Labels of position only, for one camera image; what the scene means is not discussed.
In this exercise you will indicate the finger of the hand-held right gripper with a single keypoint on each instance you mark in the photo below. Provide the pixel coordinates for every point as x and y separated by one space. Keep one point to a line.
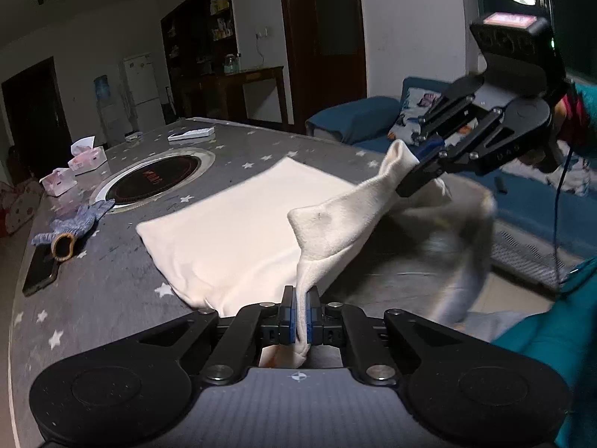
450 107
459 149

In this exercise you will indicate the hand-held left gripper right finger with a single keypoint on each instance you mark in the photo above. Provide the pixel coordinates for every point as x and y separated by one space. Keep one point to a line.
309 319

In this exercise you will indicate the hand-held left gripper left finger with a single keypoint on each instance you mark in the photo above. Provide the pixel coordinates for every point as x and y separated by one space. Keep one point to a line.
291 317

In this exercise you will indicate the cream garment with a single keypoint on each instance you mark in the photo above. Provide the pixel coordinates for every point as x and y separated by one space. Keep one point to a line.
242 224

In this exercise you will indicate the person's right forearm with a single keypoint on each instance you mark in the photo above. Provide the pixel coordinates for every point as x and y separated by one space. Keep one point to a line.
583 112

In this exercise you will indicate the butterfly print cushion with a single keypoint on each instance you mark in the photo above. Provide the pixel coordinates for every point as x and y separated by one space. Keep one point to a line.
410 116

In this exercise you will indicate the blue sofa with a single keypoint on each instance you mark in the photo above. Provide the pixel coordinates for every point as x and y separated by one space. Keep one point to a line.
354 119

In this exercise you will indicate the white lace sofa cover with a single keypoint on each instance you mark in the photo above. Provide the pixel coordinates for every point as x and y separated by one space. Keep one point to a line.
522 247

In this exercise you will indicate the brown door with glass panel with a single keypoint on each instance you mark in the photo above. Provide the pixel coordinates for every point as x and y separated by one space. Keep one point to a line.
326 46

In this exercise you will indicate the grey star-printed tablecloth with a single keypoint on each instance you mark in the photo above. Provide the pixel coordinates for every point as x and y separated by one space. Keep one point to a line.
116 298

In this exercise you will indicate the round built-in induction cooker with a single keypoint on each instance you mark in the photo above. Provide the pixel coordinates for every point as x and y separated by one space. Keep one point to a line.
149 179

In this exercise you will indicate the white remote control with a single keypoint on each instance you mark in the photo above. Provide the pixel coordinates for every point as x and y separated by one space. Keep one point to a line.
191 134

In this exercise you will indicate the wooden side table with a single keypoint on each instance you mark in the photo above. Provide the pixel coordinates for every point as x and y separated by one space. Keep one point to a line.
242 78

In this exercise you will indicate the person's teal jacket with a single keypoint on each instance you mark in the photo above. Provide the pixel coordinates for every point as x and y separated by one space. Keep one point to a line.
559 336

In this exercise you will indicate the glass jar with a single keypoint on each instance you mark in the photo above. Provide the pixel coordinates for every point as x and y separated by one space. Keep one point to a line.
231 64

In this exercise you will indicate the blue knit work glove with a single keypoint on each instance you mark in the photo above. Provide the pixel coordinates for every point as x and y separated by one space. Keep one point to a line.
77 224

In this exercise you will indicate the small blue white packet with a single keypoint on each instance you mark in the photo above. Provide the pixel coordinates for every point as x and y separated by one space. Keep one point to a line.
134 136

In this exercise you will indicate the black smartphone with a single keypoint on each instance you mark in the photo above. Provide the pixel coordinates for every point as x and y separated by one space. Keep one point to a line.
39 273

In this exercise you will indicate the large pink white tissue box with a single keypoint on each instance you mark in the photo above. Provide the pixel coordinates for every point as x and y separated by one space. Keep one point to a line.
88 158

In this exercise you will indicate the dark wooden bookshelf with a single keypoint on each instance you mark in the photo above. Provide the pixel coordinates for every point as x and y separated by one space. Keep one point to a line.
196 32

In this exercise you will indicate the small pink white tissue pack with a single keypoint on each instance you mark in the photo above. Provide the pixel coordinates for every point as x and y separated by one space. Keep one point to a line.
58 183

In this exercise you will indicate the white refrigerator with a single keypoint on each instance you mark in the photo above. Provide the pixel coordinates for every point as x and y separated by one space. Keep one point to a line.
142 88

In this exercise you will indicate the water dispenser with blue bottle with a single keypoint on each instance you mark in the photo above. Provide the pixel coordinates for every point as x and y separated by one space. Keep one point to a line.
108 112

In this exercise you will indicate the cartoon print child chair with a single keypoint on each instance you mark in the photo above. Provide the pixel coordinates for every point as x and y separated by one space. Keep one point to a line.
21 205

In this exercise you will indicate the dark wooden door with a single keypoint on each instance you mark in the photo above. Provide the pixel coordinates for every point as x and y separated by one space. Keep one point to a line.
32 121

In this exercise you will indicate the white wall socket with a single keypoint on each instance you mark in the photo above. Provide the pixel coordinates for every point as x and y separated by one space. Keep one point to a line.
262 33

